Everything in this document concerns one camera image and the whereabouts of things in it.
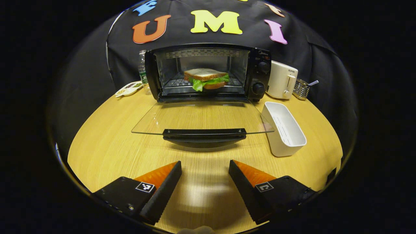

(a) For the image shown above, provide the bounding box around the wire utensil basket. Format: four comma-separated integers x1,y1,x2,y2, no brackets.
293,79,311,100

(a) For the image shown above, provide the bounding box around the clear plastic water bottle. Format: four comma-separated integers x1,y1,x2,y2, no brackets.
138,49,150,95

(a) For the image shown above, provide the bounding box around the black electric oven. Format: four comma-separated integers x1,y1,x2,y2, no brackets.
132,44,274,149

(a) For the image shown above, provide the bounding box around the white seasoning dish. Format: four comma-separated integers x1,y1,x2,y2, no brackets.
115,81,143,97

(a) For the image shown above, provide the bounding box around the lettuce sandwich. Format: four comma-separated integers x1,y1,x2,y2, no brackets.
184,68,230,92

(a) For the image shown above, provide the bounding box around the white rectangular tray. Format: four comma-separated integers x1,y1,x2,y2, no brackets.
262,102,307,157

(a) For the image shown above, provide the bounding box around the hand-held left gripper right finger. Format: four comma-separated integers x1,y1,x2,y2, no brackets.
228,159,317,225

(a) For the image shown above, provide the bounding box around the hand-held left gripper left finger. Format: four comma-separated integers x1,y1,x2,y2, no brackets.
92,161,182,225

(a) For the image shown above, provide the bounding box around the white toaster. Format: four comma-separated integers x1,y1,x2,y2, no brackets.
266,61,298,99

